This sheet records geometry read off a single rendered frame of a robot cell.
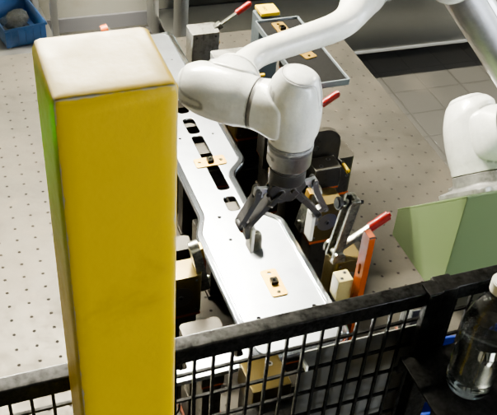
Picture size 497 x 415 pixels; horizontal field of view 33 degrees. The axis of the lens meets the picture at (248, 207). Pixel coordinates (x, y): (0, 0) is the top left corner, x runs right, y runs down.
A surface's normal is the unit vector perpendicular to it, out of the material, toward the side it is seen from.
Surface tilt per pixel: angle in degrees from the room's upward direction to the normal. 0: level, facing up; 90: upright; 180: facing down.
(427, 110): 0
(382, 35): 0
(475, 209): 90
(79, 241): 90
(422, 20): 0
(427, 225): 90
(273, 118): 87
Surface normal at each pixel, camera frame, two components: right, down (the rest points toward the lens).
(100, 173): 0.34, 0.62
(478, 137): -0.55, 0.09
